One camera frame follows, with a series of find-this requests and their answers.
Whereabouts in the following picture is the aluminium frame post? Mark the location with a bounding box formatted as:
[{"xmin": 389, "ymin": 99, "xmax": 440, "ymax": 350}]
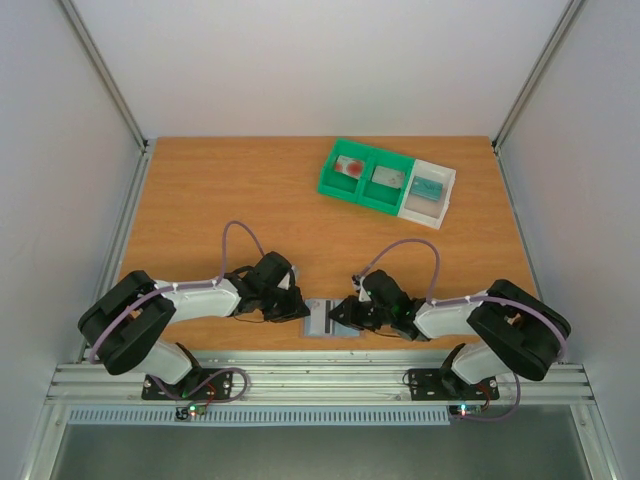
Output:
[
  {"xmin": 491, "ymin": 0, "xmax": 586, "ymax": 156},
  {"xmin": 56, "ymin": 0, "xmax": 149, "ymax": 152}
]

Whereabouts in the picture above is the left controller board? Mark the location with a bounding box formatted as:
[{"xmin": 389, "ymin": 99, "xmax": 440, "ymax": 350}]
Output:
[{"xmin": 175, "ymin": 404, "xmax": 208, "ymax": 421}]

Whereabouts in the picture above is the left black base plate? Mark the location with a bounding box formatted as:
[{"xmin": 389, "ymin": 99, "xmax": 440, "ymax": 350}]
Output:
[{"xmin": 141, "ymin": 368, "xmax": 234, "ymax": 401}]

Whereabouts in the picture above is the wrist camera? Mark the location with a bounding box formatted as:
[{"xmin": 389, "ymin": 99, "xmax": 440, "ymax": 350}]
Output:
[
  {"xmin": 277, "ymin": 266, "xmax": 298, "ymax": 290},
  {"xmin": 352, "ymin": 274, "xmax": 371, "ymax": 303}
]

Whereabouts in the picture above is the right aluminium frame post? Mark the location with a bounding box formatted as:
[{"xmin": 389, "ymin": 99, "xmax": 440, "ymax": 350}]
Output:
[{"xmin": 491, "ymin": 0, "xmax": 586, "ymax": 156}]

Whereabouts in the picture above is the red circle card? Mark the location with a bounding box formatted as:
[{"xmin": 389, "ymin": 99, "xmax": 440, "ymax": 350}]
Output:
[{"xmin": 333, "ymin": 155, "xmax": 366, "ymax": 179}]

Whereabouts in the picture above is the grey slotted cable duct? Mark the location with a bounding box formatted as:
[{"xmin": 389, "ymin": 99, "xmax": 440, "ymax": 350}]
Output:
[{"xmin": 67, "ymin": 405, "xmax": 450, "ymax": 427}]

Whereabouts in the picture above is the right controller board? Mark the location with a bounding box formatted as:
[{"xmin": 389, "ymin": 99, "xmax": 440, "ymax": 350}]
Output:
[{"xmin": 449, "ymin": 403, "xmax": 485, "ymax": 418}]

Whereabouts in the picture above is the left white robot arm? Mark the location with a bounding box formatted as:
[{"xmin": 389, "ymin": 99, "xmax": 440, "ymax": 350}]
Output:
[{"xmin": 78, "ymin": 252, "xmax": 310, "ymax": 398}]

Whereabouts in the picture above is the left aluminium frame post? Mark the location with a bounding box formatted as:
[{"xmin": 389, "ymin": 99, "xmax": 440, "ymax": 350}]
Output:
[{"xmin": 56, "ymin": 0, "xmax": 149, "ymax": 152}]

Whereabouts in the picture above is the teal card in bin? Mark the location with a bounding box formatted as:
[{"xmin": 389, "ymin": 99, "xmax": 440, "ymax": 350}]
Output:
[{"xmin": 409, "ymin": 176, "xmax": 444, "ymax": 202}]

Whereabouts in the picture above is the controller board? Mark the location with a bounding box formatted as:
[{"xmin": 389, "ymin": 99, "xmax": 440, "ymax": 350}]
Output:
[
  {"xmin": 449, "ymin": 403, "xmax": 485, "ymax": 418},
  {"xmin": 175, "ymin": 404, "xmax": 208, "ymax": 421}
]

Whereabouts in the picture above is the aluminium front rail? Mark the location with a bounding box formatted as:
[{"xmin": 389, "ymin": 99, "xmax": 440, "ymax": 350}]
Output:
[{"xmin": 45, "ymin": 349, "xmax": 595, "ymax": 406}]

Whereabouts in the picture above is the green two-compartment bin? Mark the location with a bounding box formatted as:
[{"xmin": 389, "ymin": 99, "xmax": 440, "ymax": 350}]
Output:
[{"xmin": 317, "ymin": 138, "xmax": 416, "ymax": 216}]

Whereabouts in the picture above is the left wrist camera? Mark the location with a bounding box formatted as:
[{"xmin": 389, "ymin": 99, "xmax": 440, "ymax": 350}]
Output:
[{"xmin": 277, "ymin": 266, "xmax": 298, "ymax": 290}]

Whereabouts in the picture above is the white magnetic stripe card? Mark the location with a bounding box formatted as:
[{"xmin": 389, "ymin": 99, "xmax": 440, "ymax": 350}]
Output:
[{"xmin": 305, "ymin": 299, "xmax": 331, "ymax": 337}]

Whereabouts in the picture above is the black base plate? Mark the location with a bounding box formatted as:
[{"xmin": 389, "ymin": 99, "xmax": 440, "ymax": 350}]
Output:
[
  {"xmin": 141, "ymin": 368, "xmax": 234, "ymax": 401},
  {"xmin": 402, "ymin": 368, "xmax": 500, "ymax": 401}
]

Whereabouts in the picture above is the grey card in bin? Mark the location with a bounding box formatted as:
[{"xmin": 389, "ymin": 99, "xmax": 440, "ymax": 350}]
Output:
[{"xmin": 371, "ymin": 165, "xmax": 405, "ymax": 189}]

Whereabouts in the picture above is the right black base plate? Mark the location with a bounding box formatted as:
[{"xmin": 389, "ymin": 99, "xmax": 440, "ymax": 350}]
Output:
[{"xmin": 402, "ymin": 368, "xmax": 500, "ymax": 401}]

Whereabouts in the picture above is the white plastic bin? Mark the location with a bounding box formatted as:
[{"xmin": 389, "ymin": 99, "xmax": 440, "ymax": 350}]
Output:
[{"xmin": 397, "ymin": 159, "xmax": 456, "ymax": 229}]

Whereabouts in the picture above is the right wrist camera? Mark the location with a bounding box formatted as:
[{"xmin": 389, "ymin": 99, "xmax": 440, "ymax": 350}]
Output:
[{"xmin": 352, "ymin": 274, "xmax": 371, "ymax": 303}]

